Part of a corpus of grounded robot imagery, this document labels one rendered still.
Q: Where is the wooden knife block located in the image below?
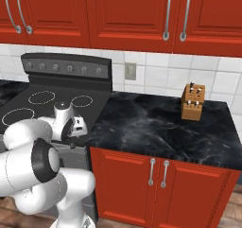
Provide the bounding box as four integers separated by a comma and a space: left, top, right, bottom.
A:
181, 81, 207, 122

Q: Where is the red base cupboard door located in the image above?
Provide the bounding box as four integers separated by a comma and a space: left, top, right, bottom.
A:
89, 147, 161, 228
153, 157, 242, 228

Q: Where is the grey wall socket plate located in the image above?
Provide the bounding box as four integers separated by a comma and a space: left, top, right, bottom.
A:
124, 61, 138, 81

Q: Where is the silver wall cupboard handle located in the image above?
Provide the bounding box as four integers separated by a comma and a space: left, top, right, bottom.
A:
16, 0, 34, 35
162, 0, 175, 42
4, 0, 23, 35
179, 0, 195, 43

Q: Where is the black stove with hob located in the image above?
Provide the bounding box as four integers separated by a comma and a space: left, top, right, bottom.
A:
0, 52, 113, 222

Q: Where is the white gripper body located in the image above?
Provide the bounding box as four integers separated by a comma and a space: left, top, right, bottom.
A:
71, 127, 89, 139

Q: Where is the red wall cupboard door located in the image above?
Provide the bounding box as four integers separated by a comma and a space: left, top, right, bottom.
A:
84, 0, 180, 54
173, 0, 242, 59
13, 0, 91, 49
0, 0, 16, 45

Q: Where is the silver base cupboard handle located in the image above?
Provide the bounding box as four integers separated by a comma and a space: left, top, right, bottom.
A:
160, 159, 170, 189
147, 157, 157, 186

